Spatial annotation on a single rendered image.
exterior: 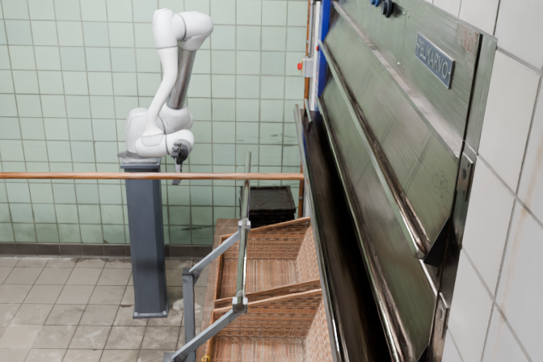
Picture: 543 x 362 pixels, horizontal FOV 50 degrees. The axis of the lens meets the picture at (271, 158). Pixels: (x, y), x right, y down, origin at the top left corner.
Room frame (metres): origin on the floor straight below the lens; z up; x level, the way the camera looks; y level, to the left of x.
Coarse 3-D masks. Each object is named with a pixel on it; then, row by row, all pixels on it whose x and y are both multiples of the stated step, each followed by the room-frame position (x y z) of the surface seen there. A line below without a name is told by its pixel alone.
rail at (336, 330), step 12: (300, 120) 2.39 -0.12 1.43; (300, 132) 2.25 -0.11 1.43; (312, 180) 1.78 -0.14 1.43; (312, 192) 1.68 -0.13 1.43; (312, 204) 1.61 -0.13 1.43; (324, 240) 1.39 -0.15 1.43; (324, 252) 1.33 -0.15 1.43; (324, 264) 1.27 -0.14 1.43; (324, 276) 1.22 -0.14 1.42; (336, 300) 1.12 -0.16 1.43; (336, 312) 1.08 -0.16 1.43; (336, 324) 1.03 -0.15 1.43; (336, 336) 0.99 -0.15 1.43; (336, 348) 0.96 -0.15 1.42; (348, 360) 0.93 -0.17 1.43
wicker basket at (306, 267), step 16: (288, 224) 2.59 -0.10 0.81; (304, 224) 2.60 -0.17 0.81; (224, 240) 2.58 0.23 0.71; (256, 240) 2.59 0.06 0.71; (288, 240) 2.60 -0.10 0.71; (304, 240) 2.59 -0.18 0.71; (224, 256) 2.58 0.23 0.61; (256, 256) 2.59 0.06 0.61; (272, 256) 2.59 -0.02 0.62; (304, 256) 2.48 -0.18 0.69; (224, 272) 2.47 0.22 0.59; (256, 272) 2.48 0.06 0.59; (272, 272) 2.49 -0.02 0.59; (288, 272) 2.49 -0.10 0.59; (304, 272) 2.37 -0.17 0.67; (224, 288) 2.33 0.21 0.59; (256, 288) 2.34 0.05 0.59; (272, 288) 2.05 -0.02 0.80; (288, 288) 2.05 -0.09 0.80; (304, 288) 2.28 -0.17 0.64; (224, 304) 2.05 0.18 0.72; (304, 304) 2.07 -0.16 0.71; (256, 320) 2.05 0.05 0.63
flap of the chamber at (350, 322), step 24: (312, 144) 2.18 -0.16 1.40; (312, 168) 1.93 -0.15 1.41; (336, 192) 1.76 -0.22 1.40; (312, 216) 1.57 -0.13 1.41; (336, 216) 1.59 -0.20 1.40; (336, 240) 1.44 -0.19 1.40; (336, 264) 1.31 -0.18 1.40; (360, 264) 1.33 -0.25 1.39; (336, 288) 1.20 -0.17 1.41; (360, 288) 1.21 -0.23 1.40; (360, 312) 1.12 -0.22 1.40; (360, 336) 1.03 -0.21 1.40; (384, 336) 1.04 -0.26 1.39; (336, 360) 0.94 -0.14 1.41; (360, 360) 0.95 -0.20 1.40; (384, 360) 0.96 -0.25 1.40
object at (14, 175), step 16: (0, 176) 2.27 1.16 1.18; (16, 176) 2.27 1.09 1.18; (32, 176) 2.27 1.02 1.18; (48, 176) 2.27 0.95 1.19; (64, 176) 2.28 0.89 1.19; (80, 176) 2.28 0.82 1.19; (96, 176) 2.28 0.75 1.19; (112, 176) 2.28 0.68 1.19; (128, 176) 2.29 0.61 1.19; (144, 176) 2.29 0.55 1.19; (160, 176) 2.29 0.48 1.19; (176, 176) 2.29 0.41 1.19; (192, 176) 2.30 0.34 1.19; (208, 176) 2.30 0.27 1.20; (224, 176) 2.30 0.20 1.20; (240, 176) 2.30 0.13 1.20; (256, 176) 2.31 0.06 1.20; (272, 176) 2.31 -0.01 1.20; (288, 176) 2.31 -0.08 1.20
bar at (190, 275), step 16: (240, 224) 1.93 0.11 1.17; (240, 240) 1.81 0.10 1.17; (208, 256) 1.93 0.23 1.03; (240, 256) 1.70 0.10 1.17; (192, 272) 1.92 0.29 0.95; (240, 272) 1.60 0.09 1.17; (192, 288) 1.91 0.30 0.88; (240, 288) 1.51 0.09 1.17; (192, 304) 1.91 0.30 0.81; (240, 304) 1.44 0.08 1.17; (192, 320) 1.91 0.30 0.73; (224, 320) 1.45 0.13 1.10; (192, 336) 1.91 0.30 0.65; (208, 336) 1.45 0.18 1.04; (176, 352) 1.46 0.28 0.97; (192, 352) 1.91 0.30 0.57
